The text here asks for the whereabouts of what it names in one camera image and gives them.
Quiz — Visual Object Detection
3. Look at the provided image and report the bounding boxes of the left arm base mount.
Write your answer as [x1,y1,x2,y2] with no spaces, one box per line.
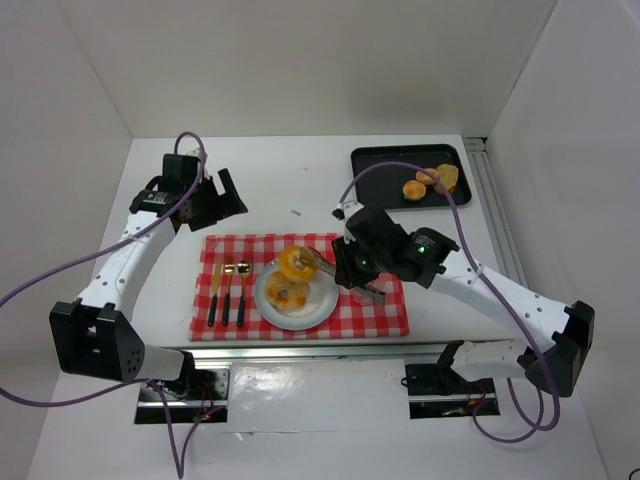
[134,366,231,425]

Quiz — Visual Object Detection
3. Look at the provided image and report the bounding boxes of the large brown bagel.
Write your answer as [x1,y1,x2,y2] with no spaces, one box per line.
[264,271,310,311]

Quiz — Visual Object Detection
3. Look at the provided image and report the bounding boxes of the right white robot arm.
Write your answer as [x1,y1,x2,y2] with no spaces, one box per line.
[332,202,595,398]

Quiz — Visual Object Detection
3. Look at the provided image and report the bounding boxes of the aluminium rail frame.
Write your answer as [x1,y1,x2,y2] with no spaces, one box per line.
[463,137,529,287]

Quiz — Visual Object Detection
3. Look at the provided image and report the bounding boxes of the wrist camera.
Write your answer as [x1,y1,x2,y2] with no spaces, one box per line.
[174,145,207,165]
[331,200,364,222]

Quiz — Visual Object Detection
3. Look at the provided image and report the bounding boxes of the gold fork black handle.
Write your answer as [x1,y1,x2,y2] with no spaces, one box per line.
[221,261,235,327]

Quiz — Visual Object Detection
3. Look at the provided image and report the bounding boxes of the baguette bread slice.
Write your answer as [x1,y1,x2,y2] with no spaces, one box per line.
[434,164,459,196]

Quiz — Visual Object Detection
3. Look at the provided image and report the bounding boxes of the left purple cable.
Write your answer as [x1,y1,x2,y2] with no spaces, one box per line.
[0,131,209,480]

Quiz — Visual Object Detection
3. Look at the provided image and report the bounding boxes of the gold spoon black handle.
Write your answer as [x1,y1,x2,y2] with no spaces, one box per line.
[236,259,254,329]

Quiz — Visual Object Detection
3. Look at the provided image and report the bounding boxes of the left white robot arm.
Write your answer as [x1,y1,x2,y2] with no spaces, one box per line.
[49,154,248,392]

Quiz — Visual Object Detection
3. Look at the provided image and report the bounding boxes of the white grey-rimmed plate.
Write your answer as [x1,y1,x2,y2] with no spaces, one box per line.
[254,260,340,331]

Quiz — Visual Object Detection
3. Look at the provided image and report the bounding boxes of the silver metal tongs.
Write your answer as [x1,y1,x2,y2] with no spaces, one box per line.
[302,246,378,290]

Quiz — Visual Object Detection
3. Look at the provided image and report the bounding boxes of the black baking tray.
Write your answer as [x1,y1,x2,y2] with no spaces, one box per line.
[351,144,472,210]

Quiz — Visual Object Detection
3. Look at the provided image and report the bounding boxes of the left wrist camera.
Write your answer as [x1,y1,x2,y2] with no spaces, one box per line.
[174,145,207,165]

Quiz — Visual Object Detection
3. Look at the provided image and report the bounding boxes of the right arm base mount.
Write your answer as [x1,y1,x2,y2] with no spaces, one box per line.
[400,364,500,419]

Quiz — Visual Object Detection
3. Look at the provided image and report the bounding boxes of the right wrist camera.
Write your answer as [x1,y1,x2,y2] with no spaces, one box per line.
[331,200,364,222]

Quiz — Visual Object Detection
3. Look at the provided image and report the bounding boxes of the glazed ring donut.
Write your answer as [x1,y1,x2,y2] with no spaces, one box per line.
[279,245,318,284]

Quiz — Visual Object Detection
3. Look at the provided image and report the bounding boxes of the clear drinking glass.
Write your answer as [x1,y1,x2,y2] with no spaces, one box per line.
[350,278,386,306]

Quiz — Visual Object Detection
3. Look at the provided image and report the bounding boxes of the small round bun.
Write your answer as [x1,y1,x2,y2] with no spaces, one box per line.
[402,180,427,202]
[415,168,439,186]

